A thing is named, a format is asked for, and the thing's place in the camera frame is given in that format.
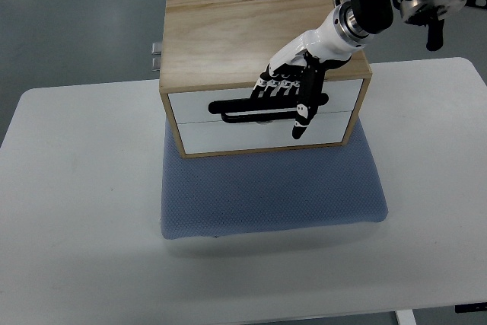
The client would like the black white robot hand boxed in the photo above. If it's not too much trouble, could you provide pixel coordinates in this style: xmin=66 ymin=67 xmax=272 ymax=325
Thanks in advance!
xmin=251 ymin=2 xmax=374 ymax=139

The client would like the black drawer handle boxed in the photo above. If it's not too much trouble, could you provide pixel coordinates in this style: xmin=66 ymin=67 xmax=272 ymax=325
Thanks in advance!
xmin=208 ymin=92 xmax=329 ymax=125

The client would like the white drawer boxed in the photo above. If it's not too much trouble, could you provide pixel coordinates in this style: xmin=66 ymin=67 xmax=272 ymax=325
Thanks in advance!
xmin=168 ymin=79 xmax=363 ymax=124
xmin=179 ymin=112 xmax=352 ymax=154

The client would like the wooden drawer cabinet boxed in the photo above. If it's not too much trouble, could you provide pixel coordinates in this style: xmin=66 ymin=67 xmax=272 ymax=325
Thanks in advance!
xmin=160 ymin=0 xmax=372 ymax=158

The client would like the blue mesh cushion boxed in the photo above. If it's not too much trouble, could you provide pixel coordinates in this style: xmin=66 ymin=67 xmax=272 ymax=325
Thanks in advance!
xmin=161 ymin=124 xmax=388 ymax=240

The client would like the lower metal clamp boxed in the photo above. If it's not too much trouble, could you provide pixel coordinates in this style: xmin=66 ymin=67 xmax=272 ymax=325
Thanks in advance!
xmin=151 ymin=57 xmax=161 ymax=72

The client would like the metal clamp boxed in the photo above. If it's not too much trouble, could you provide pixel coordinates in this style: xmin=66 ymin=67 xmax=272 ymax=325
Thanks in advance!
xmin=151 ymin=41 xmax=162 ymax=55
xmin=151 ymin=57 xmax=161 ymax=72

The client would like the upper metal clamp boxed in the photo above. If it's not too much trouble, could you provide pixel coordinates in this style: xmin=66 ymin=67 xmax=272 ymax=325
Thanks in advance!
xmin=151 ymin=41 xmax=162 ymax=55

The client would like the white table leg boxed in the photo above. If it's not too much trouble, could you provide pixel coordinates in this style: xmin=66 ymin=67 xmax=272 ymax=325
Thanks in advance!
xmin=395 ymin=310 xmax=417 ymax=325

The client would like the black table control panel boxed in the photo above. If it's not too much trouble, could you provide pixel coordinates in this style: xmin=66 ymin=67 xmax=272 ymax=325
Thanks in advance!
xmin=454 ymin=302 xmax=487 ymax=314

